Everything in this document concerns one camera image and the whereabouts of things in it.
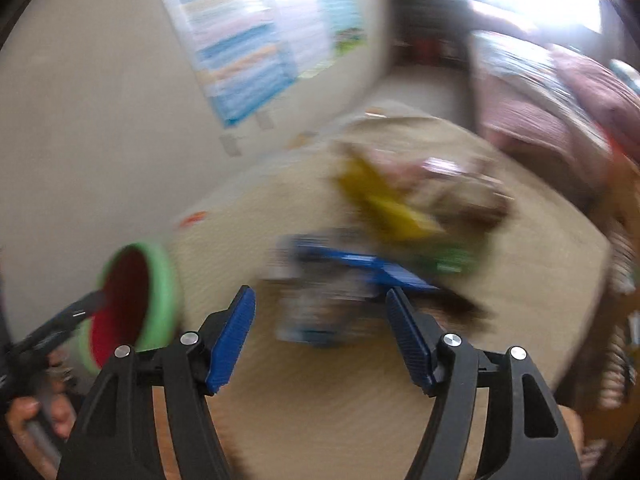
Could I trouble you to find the plaid quilt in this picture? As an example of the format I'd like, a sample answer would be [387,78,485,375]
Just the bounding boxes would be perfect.
[472,30,601,141]

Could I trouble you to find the white wall outlet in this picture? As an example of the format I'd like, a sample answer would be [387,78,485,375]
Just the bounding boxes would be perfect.
[220,130,242,158]

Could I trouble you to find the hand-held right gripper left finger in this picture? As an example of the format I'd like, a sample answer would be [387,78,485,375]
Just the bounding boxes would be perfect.
[56,285,257,480]

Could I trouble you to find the person's left hand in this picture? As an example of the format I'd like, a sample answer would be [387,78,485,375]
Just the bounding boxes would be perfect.
[4,357,85,461]

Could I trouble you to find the yellow snack wrapper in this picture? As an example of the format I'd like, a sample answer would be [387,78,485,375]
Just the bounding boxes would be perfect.
[334,156,447,249]

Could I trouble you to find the green basin with red inside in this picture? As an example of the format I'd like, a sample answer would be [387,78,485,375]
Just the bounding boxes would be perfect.
[77,242,183,376]

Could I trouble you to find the pink quilt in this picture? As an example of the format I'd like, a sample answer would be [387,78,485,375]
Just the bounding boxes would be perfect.
[477,95,608,176]

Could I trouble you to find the blue snack wrapper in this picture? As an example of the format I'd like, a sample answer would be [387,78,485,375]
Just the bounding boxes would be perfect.
[260,232,443,348]

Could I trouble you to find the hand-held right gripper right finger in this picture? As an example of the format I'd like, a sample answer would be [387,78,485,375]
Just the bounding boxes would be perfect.
[385,287,583,480]

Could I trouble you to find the green bordered wall poster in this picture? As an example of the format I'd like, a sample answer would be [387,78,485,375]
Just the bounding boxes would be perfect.
[315,0,369,59]

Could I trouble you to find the red container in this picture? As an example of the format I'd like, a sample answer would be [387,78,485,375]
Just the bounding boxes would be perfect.
[416,35,439,62]

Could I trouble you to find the black metal shelf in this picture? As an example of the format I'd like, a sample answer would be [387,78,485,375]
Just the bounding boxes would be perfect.
[389,0,472,67]

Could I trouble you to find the white wall poster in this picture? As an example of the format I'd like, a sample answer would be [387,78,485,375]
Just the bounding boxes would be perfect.
[250,0,333,81]

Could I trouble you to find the blue bordered wall poster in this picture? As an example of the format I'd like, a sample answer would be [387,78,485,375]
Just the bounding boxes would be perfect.
[157,0,301,129]

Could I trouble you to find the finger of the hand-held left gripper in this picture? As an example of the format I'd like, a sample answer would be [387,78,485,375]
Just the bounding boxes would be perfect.
[12,290,108,353]

